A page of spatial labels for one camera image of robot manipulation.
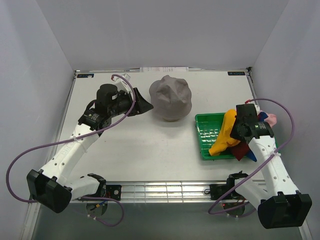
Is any grey bucket hat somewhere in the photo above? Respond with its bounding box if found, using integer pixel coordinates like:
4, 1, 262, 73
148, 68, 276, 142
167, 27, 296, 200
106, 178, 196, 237
149, 75, 192, 122

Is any aluminium front rail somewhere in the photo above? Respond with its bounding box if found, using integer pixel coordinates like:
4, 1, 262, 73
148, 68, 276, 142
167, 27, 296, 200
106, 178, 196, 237
28, 181, 301, 204

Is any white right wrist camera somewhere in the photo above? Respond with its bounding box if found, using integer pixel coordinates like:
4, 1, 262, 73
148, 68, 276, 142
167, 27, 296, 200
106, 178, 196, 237
245, 99, 261, 114

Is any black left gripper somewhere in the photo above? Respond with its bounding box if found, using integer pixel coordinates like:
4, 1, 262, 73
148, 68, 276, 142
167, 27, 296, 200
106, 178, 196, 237
108, 87, 154, 118

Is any pink bucket hat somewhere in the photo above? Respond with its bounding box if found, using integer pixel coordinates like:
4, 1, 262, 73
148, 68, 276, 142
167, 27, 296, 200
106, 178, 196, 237
258, 111, 277, 128

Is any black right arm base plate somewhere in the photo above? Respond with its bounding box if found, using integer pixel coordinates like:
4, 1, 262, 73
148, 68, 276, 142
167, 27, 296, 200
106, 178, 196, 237
204, 184, 245, 200

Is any green plastic tray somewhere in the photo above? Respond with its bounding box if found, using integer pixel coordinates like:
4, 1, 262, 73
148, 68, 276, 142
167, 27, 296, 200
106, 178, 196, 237
194, 112, 281, 161

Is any blue bucket hat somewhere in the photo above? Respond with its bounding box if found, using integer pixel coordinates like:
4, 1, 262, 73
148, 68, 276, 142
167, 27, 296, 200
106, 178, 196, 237
245, 111, 268, 162

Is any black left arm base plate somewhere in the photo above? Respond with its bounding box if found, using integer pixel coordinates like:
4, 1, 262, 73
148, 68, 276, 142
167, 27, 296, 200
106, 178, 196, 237
85, 184, 122, 201

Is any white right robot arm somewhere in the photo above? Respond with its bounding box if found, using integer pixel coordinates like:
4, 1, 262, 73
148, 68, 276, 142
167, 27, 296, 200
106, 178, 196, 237
225, 104, 312, 229

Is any dark red bucket hat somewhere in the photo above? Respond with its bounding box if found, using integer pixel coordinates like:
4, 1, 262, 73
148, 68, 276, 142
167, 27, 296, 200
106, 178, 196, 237
229, 142, 250, 161

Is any yellow bucket hat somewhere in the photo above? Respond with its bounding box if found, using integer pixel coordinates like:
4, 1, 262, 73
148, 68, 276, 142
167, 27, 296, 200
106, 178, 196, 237
208, 109, 241, 156

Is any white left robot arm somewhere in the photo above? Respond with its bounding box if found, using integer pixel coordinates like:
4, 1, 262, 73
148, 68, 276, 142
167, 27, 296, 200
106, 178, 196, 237
26, 84, 153, 213

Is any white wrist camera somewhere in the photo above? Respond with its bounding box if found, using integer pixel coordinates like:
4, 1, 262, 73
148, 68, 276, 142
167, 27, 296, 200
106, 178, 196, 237
111, 73, 132, 94
245, 99, 261, 114

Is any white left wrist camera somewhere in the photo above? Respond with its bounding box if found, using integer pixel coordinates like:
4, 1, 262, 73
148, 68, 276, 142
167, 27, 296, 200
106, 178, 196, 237
111, 73, 132, 94

